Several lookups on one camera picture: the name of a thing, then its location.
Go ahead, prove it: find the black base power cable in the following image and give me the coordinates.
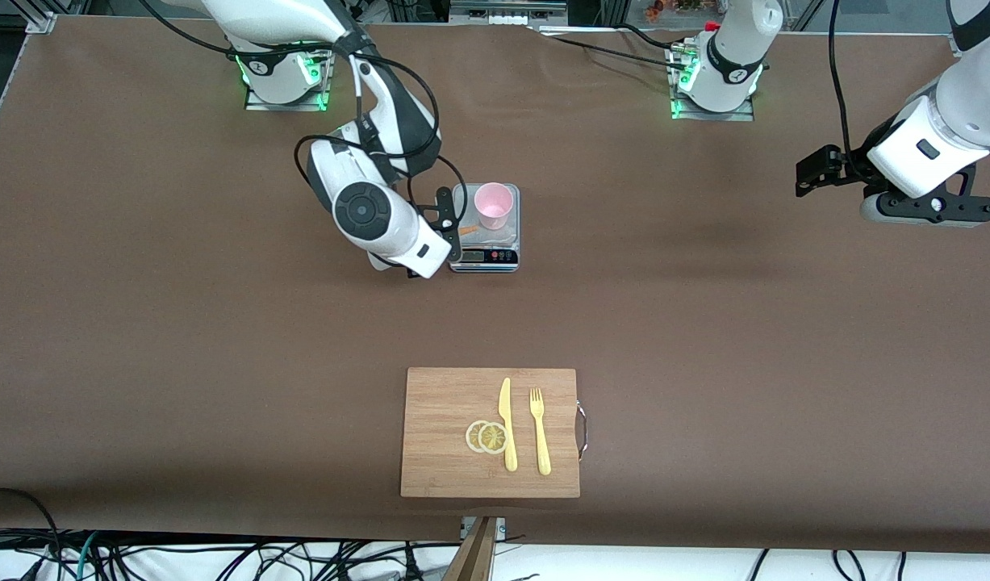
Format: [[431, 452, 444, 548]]
[[531, 23, 697, 77]]

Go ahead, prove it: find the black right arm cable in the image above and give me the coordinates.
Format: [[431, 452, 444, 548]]
[[140, 0, 471, 271]]

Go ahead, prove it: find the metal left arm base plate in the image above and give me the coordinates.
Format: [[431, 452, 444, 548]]
[[670, 44, 755, 122]]

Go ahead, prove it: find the wooden post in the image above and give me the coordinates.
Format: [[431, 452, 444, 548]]
[[442, 516, 499, 581]]

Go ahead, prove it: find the brown table cover sheet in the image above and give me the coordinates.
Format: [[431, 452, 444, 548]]
[[0, 15, 990, 554]]

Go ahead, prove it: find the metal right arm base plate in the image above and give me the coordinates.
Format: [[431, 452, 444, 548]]
[[244, 36, 332, 112]]

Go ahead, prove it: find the teal floor cable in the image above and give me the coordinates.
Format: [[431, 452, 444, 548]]
[[73, 531, 100, 581]]

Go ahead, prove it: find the white power strip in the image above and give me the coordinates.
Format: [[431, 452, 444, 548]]
[[449, 0, 568, 29]]

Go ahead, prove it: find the aluminium frame corner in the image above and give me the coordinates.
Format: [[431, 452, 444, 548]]
[[15, 0, 57, 35]]

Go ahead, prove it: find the pink plastic cup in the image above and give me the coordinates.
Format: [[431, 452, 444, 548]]
[[474, 182, 515, 232]]

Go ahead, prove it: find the yellow plastic knife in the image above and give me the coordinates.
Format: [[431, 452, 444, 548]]
[[499, 377, 519, 473]]

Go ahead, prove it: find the wooden cutting board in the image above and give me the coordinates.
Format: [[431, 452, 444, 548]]
[[400, 367, 588, 499]]

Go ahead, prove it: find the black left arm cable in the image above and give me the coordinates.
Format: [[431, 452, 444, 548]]
[[829, 0, 855, 158]]

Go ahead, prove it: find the translucent sauce bottle orange cap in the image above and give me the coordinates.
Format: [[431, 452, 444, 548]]
[[368, 224, 481, 279]]

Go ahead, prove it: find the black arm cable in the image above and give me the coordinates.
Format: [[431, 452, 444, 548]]
[[829, 0, 855, 158], [140, 0, 471, 271]]

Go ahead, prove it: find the silver digital kitchen scale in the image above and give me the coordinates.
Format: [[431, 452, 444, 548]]
[[449, 183, 520, 274]]

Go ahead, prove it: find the yellow plastic fork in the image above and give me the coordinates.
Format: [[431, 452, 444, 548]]
[[529, 387, 553, 476]]

